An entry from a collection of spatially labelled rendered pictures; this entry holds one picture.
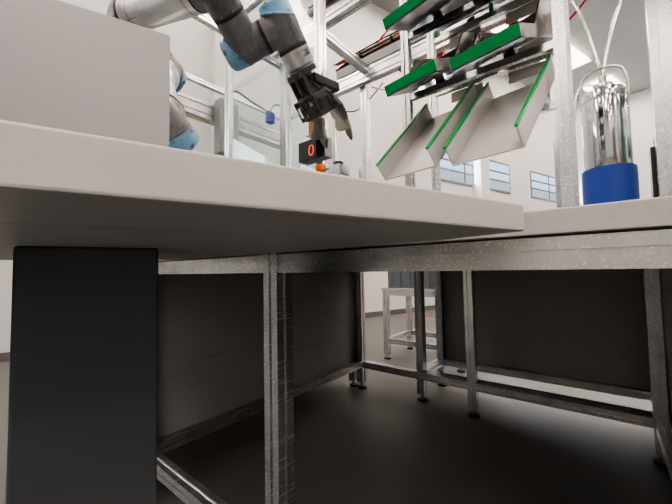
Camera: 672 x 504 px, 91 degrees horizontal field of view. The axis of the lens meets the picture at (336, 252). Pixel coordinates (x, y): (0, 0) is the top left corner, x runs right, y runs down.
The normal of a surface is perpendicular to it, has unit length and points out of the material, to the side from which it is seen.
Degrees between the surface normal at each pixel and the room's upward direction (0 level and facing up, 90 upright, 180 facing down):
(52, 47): 90
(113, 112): 90
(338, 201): 90
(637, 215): 90
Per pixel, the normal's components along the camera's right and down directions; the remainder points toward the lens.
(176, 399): 0.78, -0.05
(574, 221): -0.63, -0.03
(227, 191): 0.54, -0.05
